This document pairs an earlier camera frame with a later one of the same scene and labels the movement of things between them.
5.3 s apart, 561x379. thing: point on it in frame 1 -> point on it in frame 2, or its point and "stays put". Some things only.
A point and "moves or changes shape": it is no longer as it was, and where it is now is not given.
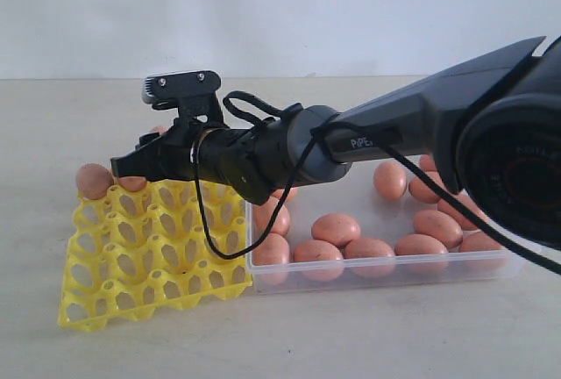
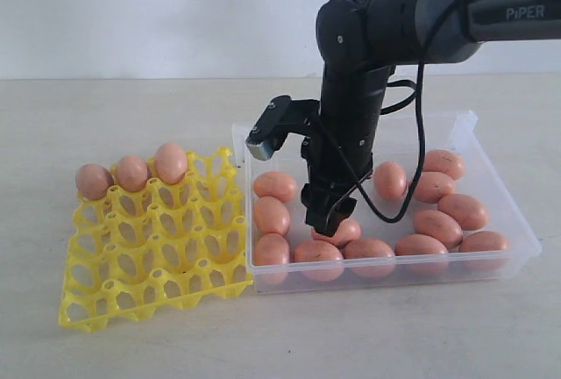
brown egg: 420,254 stays put
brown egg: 335,228 stays put
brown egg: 369,257 stays put
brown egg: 93,181 stays put
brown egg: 161,129 moves or changes shape
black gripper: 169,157 -> 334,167
